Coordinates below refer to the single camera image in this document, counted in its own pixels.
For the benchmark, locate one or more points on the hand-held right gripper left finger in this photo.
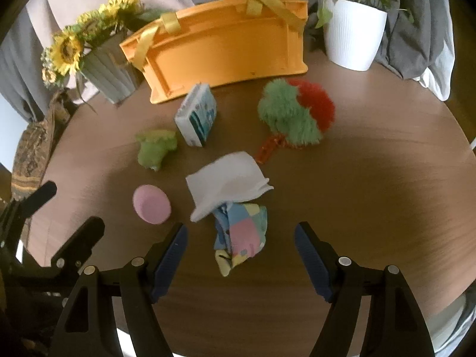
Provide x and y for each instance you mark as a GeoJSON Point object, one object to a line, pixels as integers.
{"type": "Point", "coordinates": [171, 260]}

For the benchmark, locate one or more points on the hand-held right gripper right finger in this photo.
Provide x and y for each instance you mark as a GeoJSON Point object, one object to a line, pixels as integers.
{"type": "Point", "coordinates": [312, 260]}

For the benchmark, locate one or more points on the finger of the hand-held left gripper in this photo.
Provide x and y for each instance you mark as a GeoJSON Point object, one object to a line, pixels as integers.
{"type": "Point", "coordinates": [42, 191]}
{"type": "Point", "coordinates": [83, 232]}

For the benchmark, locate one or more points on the pink round sponge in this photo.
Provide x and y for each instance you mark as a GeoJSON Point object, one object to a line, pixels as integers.
{"type": "Point", "coordinates": [150, 204]}

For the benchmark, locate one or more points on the pastel patchwork cloth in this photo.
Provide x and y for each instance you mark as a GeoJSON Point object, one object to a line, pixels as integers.
{"type": "Point", "coordinates": [241, 234]}

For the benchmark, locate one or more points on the green plush toy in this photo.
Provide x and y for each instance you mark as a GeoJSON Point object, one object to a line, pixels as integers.
{"type": "Point", "coordinates": [152, 148]}

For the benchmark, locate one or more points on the white and blue tissue packet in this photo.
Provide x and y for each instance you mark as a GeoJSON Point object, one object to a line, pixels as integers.
{"type": "Point", "coordinates": [197, 119]}

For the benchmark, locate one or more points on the green and red fluffy duster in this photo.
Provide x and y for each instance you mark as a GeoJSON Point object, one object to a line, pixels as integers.
{"type": "Point", "coordinates": [290, 115]}

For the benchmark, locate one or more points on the orange plastic crate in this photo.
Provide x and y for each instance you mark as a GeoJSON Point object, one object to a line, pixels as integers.
{"type": "Point", "coordinates": [223, 52]}

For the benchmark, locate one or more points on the brown patterned rug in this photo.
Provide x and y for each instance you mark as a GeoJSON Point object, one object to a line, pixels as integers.
{"type": "Point", "coordinates": [29, 145]}

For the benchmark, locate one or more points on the grey ribbed vase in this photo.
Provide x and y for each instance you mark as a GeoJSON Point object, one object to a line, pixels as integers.
{"type": "Point", "coordinates": [108, 70]}

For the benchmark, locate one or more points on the artificial sunflower bouquet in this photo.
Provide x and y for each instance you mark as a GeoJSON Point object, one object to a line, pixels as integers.
{"type": "Point", "coordinates": [67, 50]}

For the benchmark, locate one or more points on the white ribbed plant pot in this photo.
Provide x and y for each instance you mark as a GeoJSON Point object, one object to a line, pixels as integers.
{"type": "Point", "coordinates": [353, 33]}

